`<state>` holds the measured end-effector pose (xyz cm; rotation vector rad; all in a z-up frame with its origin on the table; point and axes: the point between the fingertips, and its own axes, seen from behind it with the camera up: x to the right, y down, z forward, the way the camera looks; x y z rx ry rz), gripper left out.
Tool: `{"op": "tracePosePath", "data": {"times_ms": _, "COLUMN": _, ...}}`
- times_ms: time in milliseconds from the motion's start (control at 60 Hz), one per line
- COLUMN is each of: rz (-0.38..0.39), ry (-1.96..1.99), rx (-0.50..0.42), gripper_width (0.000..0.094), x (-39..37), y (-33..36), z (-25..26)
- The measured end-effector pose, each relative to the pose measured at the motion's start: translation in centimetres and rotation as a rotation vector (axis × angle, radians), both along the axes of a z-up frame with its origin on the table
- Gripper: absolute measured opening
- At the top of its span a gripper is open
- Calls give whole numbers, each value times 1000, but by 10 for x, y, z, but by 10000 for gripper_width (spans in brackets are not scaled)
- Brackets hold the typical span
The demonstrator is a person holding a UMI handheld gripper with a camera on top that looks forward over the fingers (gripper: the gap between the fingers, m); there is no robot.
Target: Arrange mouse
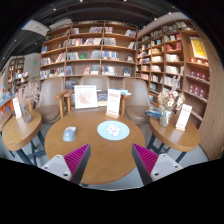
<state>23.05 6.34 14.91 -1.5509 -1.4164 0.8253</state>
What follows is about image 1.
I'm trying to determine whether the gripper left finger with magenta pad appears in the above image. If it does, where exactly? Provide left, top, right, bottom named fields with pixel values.
left=42, top=144, right=91, bottom=185

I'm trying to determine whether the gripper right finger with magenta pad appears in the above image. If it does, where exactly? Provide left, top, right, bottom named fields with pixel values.
left=132, top=144, right=182, bottom=185

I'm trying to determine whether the grey computer mouse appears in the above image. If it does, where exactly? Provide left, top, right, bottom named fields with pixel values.
left=63, top=127, right=77, bottom=142

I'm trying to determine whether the round light-blue mouse pad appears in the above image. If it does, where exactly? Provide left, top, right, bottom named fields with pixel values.
left=97, top=120, right=130, bottom=141

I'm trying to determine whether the right round wooden side table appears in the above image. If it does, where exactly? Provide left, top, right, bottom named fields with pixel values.
left=147, top=114, right=200, bottom=162

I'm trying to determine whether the round wooden side table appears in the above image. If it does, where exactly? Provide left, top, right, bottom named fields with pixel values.
left=147, top=114, right=200, bottom=162
left=2, top=111, right=45, bottom=165

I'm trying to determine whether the round wooden centre table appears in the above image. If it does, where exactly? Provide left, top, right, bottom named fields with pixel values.
left=45, top=111, right=145, bottom=185

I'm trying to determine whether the stack of books on chair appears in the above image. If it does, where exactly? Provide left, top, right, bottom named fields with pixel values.
left=145, top=107, right=162, bottom=119

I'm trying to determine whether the right beige armchair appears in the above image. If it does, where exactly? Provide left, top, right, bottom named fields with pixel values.
left=120, top=77, right=152, bottom=125

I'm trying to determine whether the beige armchair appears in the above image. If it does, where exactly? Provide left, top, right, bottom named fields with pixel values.
left=120, top=77, right=152, bottom=125
left=35, top=77, right=66, bottom=123
left=65, top=75, right=129, bottom=115

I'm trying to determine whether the white sign on right table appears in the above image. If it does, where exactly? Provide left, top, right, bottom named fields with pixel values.
left=175, top=104, right=192, bottom=131

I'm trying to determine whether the white sign on table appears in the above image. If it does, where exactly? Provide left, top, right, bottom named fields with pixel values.
left=12, top=97, right=22, bottom=119
left=175, top=104, right=192, bottom=131

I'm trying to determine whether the left round wooden side table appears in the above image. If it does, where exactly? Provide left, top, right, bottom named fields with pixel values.
left=2, top=111, right=45, bottom=165

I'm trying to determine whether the right vase with dried flowers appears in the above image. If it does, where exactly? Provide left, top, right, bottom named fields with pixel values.
left=158, top=76, right=185, bottom=127

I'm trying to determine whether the vase with dried flowers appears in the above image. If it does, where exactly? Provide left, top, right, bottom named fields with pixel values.
left=16, top=82, right=39, bottom=123
left=158, top=76, right=185, bottom=127

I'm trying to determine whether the white framed picture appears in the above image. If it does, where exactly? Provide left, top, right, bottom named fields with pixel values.
left=74, top=85, right=98, bottom=109

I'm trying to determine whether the left beige armchair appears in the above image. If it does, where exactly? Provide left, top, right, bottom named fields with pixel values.
left=35, top=77, right=66, bottom=123

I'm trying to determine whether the white sign card stand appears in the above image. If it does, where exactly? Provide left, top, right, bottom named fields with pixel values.
left=106, top=89, right=121, bottom=118

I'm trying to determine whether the left vase with dried flowers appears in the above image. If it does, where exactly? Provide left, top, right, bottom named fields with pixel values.
left=16, top=82, right=39, bottom=123

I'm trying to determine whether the white sign on left table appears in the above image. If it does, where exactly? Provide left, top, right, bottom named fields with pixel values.
left=12, top=97, right=22, bottom=119

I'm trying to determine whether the middle beige armchair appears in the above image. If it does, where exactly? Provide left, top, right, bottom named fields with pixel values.
left=65, top=75, right=129, bottom=115

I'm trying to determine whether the far left bookshelf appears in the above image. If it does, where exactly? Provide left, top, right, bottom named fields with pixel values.
left=8, top=57, right=29, bottom=94

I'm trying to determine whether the right wooden bookshelf with books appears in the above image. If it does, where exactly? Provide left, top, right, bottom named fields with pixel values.
left=136, top=20, right=210, bottom=128

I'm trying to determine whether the wooden bookshelf with books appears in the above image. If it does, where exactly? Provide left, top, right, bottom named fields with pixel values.
left=39, top=20, right=139, bottom=81
left=136, top=20, right=210, bottom=128

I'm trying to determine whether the centre wooden bookshelf with books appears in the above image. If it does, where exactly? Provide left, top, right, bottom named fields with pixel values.
left=39, top=20, right=139, bottom=81

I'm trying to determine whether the yellow poster on shelf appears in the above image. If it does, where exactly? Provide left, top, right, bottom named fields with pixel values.
left=190, top=37, right=207, bottom=59

